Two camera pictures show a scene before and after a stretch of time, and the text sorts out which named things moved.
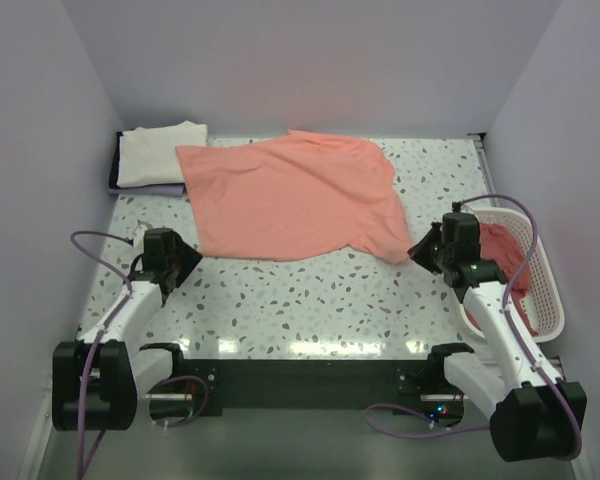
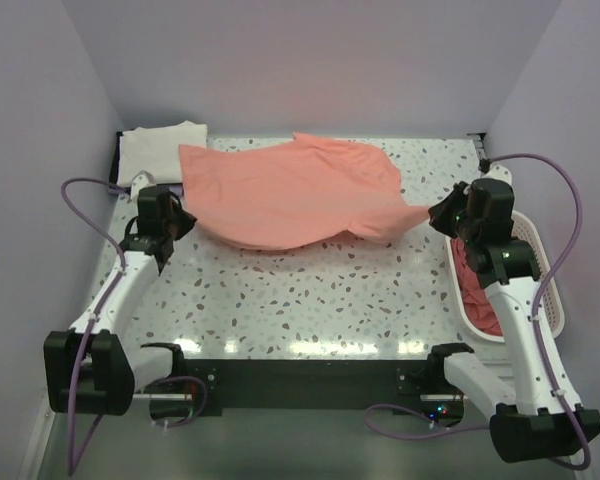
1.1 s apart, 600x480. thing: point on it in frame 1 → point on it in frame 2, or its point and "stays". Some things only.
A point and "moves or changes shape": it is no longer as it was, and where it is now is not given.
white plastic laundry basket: [544, 299] stays
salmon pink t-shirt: [287, 196] moves or changes shape
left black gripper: [189, 259] → [188, 221]
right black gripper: [417, 252] → [438, 213]
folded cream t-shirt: [149, 156] stays
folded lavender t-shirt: [164, 190] stays
